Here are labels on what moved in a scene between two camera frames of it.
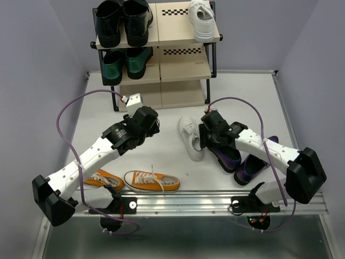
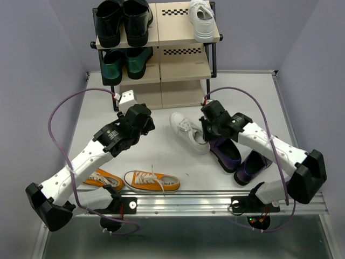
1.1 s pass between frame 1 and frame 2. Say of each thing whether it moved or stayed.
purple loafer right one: stayed
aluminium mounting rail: stayed
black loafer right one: stayed
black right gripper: moved
